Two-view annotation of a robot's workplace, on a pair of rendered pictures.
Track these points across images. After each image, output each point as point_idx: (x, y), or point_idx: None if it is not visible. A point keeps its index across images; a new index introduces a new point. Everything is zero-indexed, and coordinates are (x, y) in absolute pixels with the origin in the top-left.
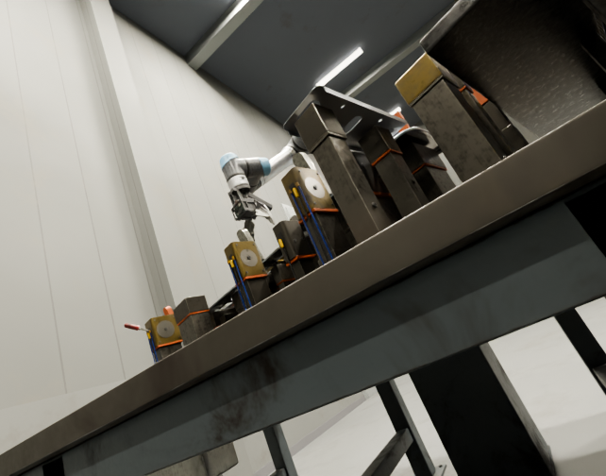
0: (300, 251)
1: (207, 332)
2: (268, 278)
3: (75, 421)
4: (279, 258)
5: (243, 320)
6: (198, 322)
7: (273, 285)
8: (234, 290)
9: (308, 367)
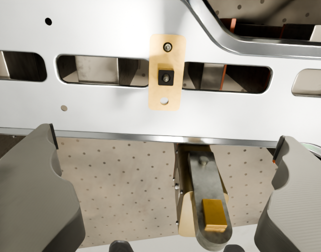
0: None
1: (9, 135)
2: (121, 74)
3: None
4: (201, 90)
5: None
6: None
7: (125, 63)
8: None
9: None
